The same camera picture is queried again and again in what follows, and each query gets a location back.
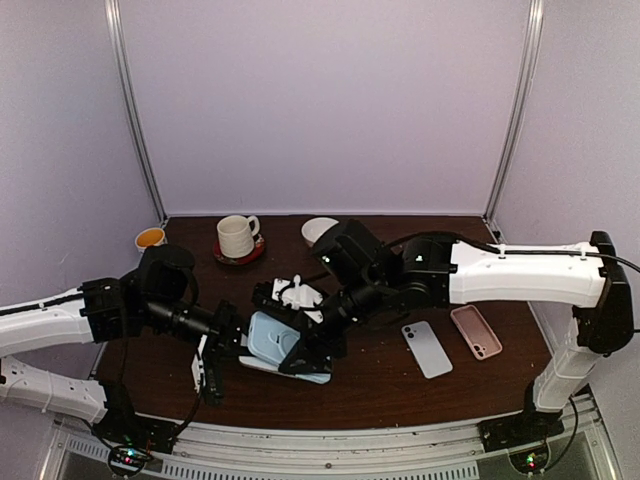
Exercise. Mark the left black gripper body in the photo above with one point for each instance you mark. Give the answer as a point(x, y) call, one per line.
point(224, 313)

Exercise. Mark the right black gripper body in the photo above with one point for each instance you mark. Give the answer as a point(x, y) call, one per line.
point(336, 345)

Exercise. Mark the white phone from blue case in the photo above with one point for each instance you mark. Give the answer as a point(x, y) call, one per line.
point(426, 349)

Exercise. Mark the pink phone case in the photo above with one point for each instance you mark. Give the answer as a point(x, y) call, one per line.
point(476, 332)

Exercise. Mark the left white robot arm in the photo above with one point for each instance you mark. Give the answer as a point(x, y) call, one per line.
point(161, 294)

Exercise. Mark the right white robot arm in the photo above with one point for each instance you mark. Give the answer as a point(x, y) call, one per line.
point(439, 269)

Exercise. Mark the cream ribbed mug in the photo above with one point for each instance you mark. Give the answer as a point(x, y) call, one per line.
point(236, 235)

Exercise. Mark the red patterned coaster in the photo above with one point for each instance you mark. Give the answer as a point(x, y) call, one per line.
point(257, 252)

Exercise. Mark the white ceramic bowl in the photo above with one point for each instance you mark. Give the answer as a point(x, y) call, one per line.
point(315, 227)

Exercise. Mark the white mug orange inside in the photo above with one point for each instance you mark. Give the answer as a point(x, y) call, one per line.
point(150, 237)

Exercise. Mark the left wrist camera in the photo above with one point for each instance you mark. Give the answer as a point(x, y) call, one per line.
point(206, 372)

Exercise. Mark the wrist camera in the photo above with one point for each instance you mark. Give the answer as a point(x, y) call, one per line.
point(284, 299)
point(206, 372)

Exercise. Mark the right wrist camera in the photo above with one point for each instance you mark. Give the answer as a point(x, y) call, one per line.
point(284, 299)

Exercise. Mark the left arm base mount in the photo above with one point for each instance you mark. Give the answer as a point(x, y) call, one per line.
point(131, 439)

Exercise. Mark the front aluminium rail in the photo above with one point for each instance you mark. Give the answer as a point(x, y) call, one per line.
point(453, 450)

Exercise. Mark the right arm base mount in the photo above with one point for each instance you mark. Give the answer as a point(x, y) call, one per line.
point(525, 436)

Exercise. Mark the left aluminium frame post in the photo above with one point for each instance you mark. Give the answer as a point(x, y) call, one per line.
point(117, 37)

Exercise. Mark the aluminium frame post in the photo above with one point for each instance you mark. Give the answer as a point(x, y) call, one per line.
point(526, 74)
point(117, 37)

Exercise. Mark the right aluminium frame post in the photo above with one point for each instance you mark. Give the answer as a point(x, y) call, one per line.
point(526, 74)

